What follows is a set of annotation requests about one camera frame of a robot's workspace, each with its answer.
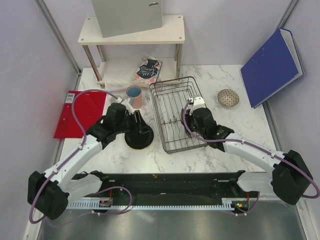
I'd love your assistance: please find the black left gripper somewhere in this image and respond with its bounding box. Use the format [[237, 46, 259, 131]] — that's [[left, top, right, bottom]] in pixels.
[[115, 110, 151, 137]]

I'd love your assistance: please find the black plate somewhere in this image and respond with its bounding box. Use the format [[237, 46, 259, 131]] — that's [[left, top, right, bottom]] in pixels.
[[124, 125, 154, 150]]

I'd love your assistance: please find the pink plastic tumbler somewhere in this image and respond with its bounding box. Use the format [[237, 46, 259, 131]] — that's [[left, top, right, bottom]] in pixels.
[[125, 85, 143, 109]]

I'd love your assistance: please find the blue plastic tumbler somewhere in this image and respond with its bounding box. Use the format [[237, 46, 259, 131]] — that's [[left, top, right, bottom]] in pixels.
[[126, 86, 142, 98]]

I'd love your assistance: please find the brown patterned bowl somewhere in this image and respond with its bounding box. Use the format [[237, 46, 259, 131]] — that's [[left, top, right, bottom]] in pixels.
[[217, 89, 240, 107]]

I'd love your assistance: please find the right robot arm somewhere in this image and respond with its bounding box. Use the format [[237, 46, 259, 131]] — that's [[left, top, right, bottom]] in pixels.
[[180, 107, 320, 205]]

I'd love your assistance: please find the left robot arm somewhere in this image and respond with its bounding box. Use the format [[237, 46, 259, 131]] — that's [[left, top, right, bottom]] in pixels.
[[27, 102, 154, 220]]

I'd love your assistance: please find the red folder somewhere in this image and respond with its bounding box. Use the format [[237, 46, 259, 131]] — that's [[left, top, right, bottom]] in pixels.
[[53, 91, 107, 139]]

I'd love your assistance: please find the floral cover book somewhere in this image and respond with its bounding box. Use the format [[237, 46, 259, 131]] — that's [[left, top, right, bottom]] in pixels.
[[132, 58, 163, 88]]

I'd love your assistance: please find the clear plastic sleeve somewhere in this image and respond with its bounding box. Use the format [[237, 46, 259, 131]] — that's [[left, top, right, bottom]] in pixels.
[[102, 52, 154, 93]]

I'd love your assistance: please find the white shelf stand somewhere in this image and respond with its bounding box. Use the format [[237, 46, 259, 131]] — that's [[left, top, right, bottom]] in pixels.
[[78, 15, 186, 86]]

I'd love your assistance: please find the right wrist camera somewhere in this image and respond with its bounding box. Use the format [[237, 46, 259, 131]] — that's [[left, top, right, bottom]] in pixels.
[[188, 95, 206, 110]]

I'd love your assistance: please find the black wire dish rack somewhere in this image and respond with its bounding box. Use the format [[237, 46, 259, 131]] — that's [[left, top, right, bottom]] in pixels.
[[149, 76, 207, 154]]

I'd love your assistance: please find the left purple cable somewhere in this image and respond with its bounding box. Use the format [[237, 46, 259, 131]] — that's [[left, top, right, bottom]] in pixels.
[[29, 89, 123, 225]]

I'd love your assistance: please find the purple cable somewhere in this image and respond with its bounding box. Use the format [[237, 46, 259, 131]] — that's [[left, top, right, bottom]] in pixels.
[[29, 89, 123, 225], [181, 101, 320, 218]]

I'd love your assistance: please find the white cable duct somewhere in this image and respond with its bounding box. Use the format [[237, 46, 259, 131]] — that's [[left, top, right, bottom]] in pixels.
[[66, 195, 250, 211]]

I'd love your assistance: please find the blue ring binder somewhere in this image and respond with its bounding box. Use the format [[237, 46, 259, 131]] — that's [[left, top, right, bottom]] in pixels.
[[240, 28, 304, 109]]

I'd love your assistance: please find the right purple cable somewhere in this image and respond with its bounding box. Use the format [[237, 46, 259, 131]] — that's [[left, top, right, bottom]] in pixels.
[[181, 101, 320, 218]]

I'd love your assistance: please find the grey ring binder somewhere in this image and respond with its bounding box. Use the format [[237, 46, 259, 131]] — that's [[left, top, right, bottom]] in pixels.
[[92, 0, 163, 38]]

